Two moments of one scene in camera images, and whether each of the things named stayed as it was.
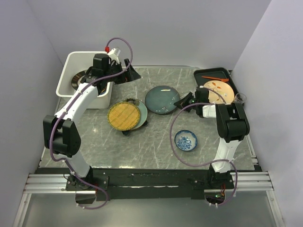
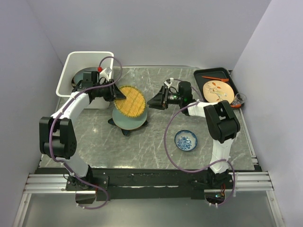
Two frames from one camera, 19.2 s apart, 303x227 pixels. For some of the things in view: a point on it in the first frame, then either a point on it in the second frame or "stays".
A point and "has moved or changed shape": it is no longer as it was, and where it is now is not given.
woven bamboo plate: (123, 116) -> (134, 105)
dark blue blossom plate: (160, 99) has moved or changed shape
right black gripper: (183, 102) -> (160, 101)
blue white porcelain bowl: (185, 140) stays
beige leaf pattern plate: (223, 88) stays
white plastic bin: (75, 61) stays
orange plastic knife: (223, 80) stays
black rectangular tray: (222, 73) stays
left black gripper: (130, 74) -> (114, 93)
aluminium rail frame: (253, 182) stays
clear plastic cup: (240, 97) stays
